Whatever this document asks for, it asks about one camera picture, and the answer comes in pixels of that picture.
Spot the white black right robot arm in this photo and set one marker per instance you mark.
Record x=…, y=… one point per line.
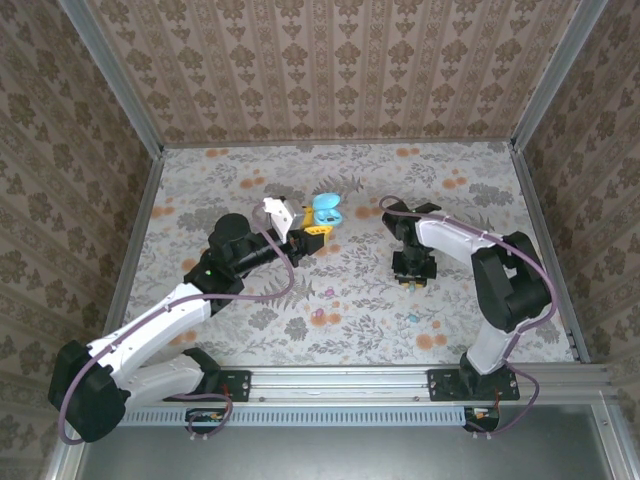
x=445, y=237

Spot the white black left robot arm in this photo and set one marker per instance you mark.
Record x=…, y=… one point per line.
x=165, y=315

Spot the aluminium side rail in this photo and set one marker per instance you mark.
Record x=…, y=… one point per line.
x=133, y=250
x=536, y=210

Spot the aluminium mounting rail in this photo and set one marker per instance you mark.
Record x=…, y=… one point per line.
x=340, y=382

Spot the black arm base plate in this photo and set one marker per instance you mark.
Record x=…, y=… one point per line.
x=442, y=387
x=237, y=385

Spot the black connector box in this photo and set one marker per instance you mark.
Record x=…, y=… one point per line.
x=480, y=415
x=205, y=416

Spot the thin aluminium wall rail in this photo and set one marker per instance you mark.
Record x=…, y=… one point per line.
x=340, y=144

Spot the grey metal panel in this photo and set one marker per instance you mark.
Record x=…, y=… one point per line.
x=350, y=455

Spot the aluminium frame post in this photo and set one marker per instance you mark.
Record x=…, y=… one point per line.
x=120, y=85
x=558, y=75

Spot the blue earbud charging case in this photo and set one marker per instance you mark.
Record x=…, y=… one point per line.
x=325, y=201

